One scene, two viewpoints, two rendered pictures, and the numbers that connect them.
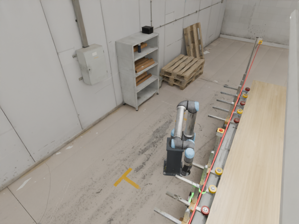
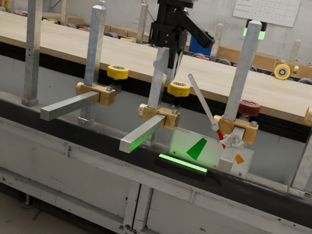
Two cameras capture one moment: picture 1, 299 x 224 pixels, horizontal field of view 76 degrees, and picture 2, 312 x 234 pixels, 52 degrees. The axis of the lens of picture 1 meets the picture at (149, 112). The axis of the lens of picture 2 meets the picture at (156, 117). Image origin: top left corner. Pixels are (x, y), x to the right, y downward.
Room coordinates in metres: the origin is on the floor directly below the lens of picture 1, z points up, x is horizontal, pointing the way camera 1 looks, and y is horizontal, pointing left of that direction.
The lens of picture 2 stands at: (1.39, 0.45, 1.17)
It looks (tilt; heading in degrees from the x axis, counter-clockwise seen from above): 19 degrees down; 256
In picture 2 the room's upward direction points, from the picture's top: 11 degrees clockwise
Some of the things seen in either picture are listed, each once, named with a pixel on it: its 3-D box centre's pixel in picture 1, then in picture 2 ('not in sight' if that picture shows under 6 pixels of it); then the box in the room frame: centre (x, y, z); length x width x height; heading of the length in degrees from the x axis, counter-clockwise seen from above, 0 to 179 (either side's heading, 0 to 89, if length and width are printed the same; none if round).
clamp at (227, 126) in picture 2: (193, 204); (234, 127); (0.92, -0.41, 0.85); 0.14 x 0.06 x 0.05; 149
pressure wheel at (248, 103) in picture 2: (204, 212); (244, 117); (0.84, -0.51, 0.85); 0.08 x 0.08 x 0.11
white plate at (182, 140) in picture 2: not in sight; (209, 152); (0.98, -0.42, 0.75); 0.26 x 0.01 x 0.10; 149
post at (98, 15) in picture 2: (208, 164); (91, 76); (1.37, -0.68, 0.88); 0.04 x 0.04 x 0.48; 59
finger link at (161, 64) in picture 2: not in sight; (163, 66); (1.19, -0.36, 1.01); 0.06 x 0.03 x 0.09; 150
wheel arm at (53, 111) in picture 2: (200, 167); (87, 99); (1.37, -0.60, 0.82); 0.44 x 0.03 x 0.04; 59
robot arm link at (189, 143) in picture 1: (188, 146); not in sight; (1.30, -0.39, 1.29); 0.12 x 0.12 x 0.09; 77
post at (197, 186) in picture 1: (194, 198); (234, 100); (0.94, -0.42, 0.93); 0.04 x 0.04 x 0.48; 59
